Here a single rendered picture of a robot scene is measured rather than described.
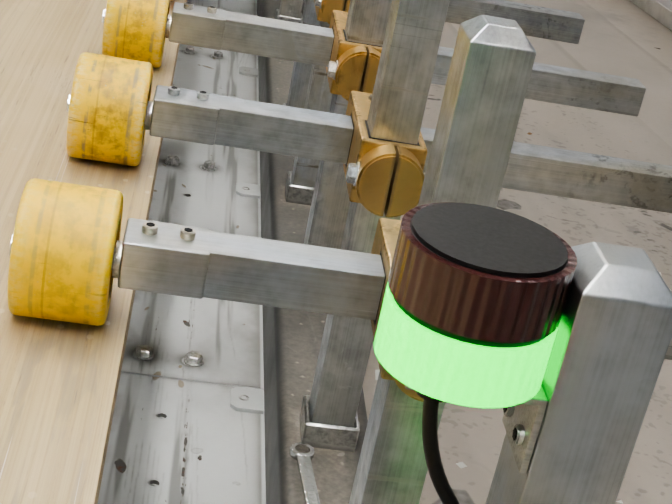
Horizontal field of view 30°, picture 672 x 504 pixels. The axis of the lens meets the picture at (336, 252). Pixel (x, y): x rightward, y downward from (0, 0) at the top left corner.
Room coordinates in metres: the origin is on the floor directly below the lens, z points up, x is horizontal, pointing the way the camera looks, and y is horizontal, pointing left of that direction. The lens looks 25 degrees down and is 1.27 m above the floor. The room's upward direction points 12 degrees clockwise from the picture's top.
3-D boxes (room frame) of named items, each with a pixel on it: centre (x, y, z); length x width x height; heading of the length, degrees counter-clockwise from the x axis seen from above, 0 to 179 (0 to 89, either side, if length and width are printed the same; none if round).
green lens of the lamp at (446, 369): (0.39, -0.05, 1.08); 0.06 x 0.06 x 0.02
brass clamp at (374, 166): (0.91, -0.02, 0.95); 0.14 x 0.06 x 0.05; 8
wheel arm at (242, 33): (1.18, -0.02, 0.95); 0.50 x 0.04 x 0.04; 98
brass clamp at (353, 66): (1.16, 0.02, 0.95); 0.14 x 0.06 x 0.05; 8
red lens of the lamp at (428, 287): (0.39, -0.05, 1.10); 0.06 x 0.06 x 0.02
